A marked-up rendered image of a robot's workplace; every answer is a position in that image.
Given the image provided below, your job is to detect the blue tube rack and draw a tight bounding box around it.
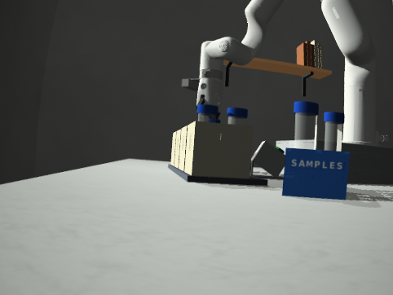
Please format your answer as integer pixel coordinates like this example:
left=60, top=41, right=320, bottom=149
left=282, top=147, right=350, bottom=200

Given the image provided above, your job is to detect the beige bucket adapter with holes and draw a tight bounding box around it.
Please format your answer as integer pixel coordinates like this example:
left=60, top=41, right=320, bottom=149
left=184, top=121, right=253, bottom=178

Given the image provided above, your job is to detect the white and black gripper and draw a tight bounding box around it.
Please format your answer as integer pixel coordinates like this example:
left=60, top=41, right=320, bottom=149
left=196, top=77, right=223, bottom=119

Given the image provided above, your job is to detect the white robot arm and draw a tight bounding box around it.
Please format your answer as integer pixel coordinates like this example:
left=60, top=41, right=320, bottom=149
left=182, top=0, right=389, bottom=146

